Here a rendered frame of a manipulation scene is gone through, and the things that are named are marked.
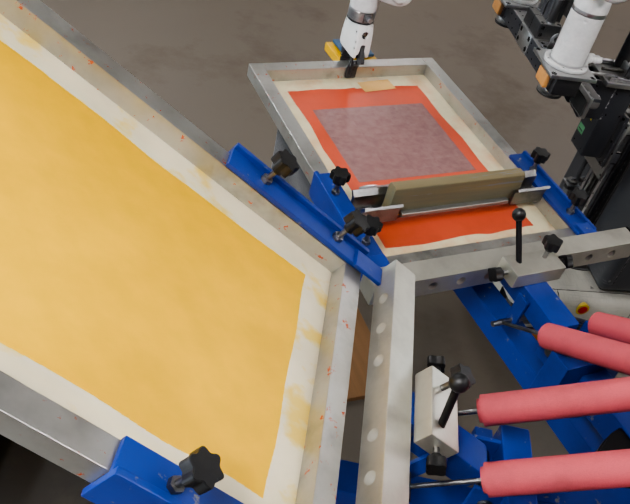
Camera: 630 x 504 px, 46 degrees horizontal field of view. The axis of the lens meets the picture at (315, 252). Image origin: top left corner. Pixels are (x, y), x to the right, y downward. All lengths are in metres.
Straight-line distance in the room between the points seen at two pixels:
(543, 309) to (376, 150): 0.63
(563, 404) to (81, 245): 0.73
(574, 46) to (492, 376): 1.23
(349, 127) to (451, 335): 1.19
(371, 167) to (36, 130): 0.98
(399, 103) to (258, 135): 1.60
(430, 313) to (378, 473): 1.95
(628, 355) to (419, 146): 0.88
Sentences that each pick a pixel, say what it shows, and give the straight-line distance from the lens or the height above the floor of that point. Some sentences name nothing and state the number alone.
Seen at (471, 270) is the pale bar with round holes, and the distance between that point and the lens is 1.51.
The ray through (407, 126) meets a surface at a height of 0.98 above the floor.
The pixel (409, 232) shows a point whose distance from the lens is 1.67.
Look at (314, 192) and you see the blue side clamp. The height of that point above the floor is 0.99.
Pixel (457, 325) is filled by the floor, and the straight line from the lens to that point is 2.93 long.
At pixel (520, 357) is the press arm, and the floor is 0.91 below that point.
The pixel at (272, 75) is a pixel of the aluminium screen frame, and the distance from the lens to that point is 2.04.
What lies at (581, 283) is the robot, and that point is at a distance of 2.92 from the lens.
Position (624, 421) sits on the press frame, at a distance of 1.44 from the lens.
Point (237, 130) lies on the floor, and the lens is 3.63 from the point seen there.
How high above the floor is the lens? 1.99
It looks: 41 degrees down
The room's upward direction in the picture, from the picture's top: 14 degrees clockwise
